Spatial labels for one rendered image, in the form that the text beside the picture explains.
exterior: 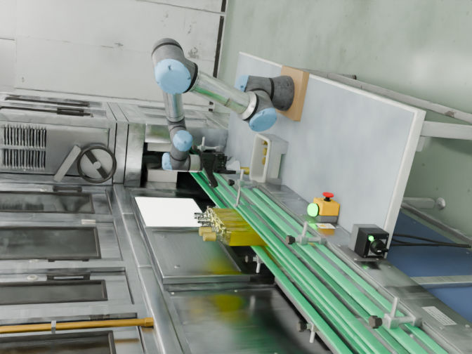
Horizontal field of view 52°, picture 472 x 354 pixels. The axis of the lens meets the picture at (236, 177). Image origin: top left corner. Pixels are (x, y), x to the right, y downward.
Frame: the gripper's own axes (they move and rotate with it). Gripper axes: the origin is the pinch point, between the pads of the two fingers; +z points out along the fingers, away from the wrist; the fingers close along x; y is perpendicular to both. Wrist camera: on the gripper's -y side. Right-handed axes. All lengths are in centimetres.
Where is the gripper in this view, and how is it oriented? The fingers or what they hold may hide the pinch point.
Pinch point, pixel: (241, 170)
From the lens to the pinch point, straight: 217.6
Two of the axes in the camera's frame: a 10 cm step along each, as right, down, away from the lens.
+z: 9.4, 0.5, 3.5
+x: -3.2, -3.1, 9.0
